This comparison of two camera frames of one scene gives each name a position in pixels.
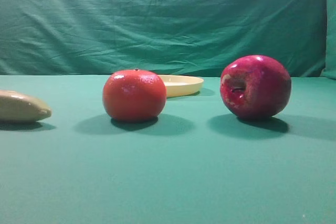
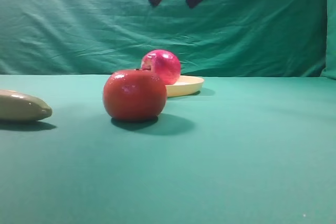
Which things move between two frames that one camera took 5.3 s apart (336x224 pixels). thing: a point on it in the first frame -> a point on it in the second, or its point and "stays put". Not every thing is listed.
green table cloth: [195, 163] stays put
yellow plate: [177, 85] stays put
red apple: [255, 87] -> [164, 63]
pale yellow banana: [16, 106] stays put
